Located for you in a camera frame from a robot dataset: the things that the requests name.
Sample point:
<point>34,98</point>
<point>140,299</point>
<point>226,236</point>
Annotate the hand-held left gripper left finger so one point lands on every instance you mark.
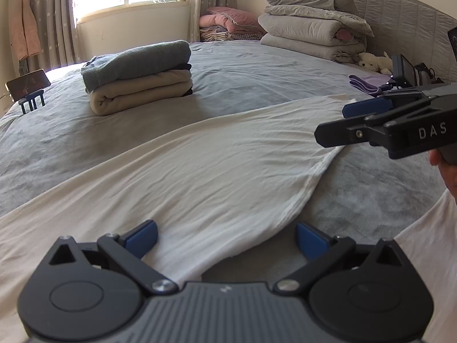
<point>141,239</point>

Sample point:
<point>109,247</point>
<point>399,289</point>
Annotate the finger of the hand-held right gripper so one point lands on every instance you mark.
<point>342,132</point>
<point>364,107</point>

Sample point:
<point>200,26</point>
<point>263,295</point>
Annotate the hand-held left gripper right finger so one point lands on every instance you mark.
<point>312,241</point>

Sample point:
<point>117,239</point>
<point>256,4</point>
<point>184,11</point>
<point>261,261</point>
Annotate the white garment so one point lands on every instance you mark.
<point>214,157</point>

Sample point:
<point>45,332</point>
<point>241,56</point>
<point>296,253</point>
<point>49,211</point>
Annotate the person's right hand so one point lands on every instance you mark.
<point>450,182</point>

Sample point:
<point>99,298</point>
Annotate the purple garment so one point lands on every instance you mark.
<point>366,84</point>

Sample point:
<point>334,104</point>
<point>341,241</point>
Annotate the white plush toy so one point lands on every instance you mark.
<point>373,62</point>

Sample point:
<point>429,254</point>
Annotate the grey quilted headboard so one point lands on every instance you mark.
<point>400,18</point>

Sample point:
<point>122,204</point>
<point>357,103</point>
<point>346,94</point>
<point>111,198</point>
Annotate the thick folded grey quilt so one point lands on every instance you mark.
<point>300,30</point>

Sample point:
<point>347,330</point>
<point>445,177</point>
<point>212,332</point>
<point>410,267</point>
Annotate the thin grey quilt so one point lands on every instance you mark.
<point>321,14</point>

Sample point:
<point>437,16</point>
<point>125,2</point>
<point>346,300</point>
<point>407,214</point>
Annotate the beige folded garment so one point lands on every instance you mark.
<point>142,91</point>

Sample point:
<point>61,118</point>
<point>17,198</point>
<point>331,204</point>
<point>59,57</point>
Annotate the mauve pillow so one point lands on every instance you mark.
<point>235,16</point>

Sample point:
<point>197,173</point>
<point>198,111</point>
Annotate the blue phone stand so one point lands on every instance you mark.
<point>32,102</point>

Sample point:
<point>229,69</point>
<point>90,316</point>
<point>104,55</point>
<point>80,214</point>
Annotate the grey-blue folded sweater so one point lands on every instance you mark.
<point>135,60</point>

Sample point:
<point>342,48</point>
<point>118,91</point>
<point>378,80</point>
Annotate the pink quilted jacket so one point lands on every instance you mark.
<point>25,25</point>

